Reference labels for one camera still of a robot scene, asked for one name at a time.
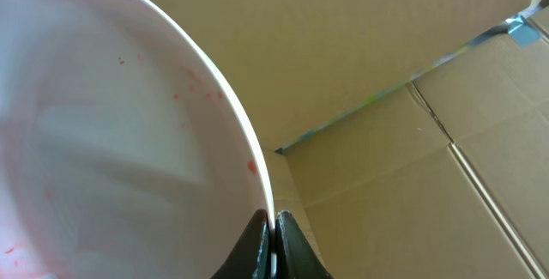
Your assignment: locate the cardboard box wall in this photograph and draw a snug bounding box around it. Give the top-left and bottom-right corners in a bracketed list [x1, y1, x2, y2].
[150, 0, 548, 278]

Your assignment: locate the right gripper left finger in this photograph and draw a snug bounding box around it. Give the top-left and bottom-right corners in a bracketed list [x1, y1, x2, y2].
[212, 209, 271, 279]

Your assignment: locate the blue tape strip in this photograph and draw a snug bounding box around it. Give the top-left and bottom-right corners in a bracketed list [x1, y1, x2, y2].
[275, 0, 546, 155]

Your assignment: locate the white plate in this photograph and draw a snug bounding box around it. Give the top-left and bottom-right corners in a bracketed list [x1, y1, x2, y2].
[1, 0, 275, 279]

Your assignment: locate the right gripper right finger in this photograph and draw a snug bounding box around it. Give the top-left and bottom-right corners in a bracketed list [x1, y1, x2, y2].
[275, 210, 333, 279]

